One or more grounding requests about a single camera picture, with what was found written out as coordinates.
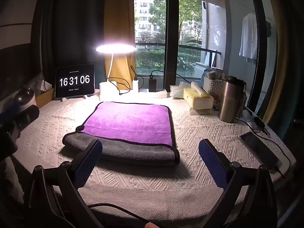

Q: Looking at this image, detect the black power bank cable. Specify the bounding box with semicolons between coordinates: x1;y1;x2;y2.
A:
150;70;192;82

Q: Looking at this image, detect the yellow curtain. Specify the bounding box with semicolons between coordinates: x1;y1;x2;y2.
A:
104;0;136;90

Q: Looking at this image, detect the black balcony railing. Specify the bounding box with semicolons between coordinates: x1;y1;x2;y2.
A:
135;42;225;70

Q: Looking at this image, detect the clear plastic tissue pack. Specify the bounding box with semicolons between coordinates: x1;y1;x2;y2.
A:
169;81;191;99

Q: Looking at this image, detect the black smartphone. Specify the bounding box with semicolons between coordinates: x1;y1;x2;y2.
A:
239;131;279;170

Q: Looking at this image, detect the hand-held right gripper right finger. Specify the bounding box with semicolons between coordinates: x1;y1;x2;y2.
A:
198;138;279;228

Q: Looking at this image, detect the yellow tissue box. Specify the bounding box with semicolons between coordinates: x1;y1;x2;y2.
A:
183;81;214;110

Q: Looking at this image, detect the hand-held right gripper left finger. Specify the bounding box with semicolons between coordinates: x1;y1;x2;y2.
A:
28;139;104;228

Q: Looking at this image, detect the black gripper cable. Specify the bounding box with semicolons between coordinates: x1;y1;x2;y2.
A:
86;203;152;228

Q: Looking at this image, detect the black phone charging cable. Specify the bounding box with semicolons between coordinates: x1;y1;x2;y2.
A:
235;115;292;179

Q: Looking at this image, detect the black window frame post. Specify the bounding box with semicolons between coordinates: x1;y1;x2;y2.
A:
165;0;180;92

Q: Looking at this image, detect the white textured tablecloth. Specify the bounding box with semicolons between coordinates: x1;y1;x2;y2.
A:
14;89;297;217

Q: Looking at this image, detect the purple and grey towel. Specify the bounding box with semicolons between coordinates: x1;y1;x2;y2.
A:
62;102;180;165

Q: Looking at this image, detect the brown cardboard box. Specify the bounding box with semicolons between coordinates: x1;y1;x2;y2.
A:
35;88;56;109

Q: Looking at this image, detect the white woven basket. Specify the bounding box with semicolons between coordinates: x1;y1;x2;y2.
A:
203;75;225;96

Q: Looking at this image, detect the white ring desk lamp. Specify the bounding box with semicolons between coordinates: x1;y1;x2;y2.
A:
96;44;137;101

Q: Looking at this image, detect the dark curtain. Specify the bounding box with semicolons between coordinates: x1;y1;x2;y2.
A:
30;0;106;89

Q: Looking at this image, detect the black tablet with clock display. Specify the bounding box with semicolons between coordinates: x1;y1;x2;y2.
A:
55;63;95;98

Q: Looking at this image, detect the stainless steel tumbler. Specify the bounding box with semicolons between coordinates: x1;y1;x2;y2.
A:
218;75;247;124

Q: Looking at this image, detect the white flat box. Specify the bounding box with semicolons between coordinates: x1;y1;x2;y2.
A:
151;90;170;98

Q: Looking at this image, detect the white hanging shirt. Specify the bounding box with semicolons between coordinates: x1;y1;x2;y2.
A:
238;13;258;63

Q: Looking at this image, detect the black lamp cable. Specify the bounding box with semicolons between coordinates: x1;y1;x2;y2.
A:
106;65;144;96

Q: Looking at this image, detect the grey tablet stand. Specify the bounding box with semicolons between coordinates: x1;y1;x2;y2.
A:
59;94;87;102

